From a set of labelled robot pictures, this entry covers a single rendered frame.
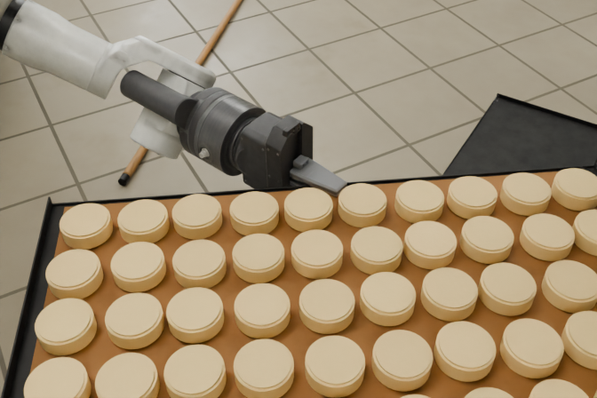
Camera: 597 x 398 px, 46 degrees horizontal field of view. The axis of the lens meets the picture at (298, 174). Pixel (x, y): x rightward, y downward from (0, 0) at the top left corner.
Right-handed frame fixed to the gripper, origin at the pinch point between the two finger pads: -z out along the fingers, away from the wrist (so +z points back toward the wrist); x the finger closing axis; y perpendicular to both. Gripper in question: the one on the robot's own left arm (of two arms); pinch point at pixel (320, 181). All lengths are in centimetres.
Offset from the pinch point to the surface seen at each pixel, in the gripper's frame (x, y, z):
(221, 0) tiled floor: -80, 127, 146
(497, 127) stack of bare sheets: -79, 120, 25
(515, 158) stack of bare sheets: -79, 110, 14
